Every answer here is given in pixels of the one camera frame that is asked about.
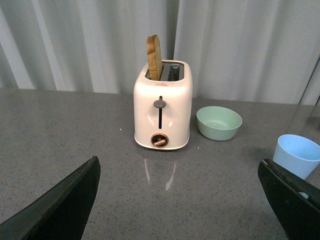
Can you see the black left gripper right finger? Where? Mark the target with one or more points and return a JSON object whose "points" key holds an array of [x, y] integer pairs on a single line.
{"points": [[294, 201]]}

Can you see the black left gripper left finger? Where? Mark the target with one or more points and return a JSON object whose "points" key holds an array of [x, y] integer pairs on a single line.
{"points": [[62, 212]]}

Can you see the light blue cup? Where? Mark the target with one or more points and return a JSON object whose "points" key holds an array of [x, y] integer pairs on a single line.
{"points": [[297, 154]]}

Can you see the green bowl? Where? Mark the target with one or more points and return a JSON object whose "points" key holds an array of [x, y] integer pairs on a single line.
{"points": [[218, 123]]}

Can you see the cream white toaster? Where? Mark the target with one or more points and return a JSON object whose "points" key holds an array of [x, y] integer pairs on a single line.
{"points": [[162, 108]]}

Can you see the toasted bread slice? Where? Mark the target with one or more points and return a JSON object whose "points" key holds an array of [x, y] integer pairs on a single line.
{"points": [[154, 56]]}

